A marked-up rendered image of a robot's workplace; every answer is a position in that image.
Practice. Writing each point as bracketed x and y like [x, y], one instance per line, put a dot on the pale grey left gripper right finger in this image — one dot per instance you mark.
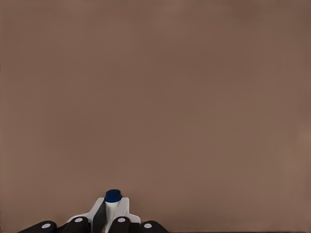
[124, 208]

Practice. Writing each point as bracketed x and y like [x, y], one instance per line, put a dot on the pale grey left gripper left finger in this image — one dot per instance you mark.
[97, 208]

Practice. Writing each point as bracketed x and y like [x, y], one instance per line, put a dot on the white bottle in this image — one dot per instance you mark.
[111, 212]

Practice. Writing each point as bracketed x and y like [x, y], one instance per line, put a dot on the dark blue bottle cap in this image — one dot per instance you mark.
[113, 195]

